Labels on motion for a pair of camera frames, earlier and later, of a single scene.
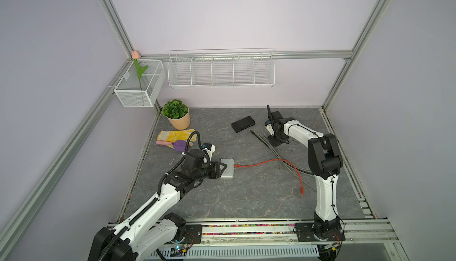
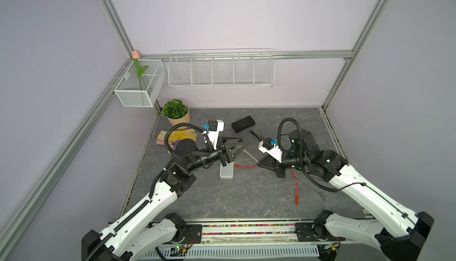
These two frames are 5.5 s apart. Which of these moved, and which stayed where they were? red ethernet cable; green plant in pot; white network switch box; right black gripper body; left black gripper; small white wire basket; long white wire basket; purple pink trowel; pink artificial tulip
Moved: left black gripper; right black gripper body; red ethernet cable
Stayed: purple pink trowel; pink artificial tulip; small white wire basket; white network switch box; long white wire basket; green plant in pot
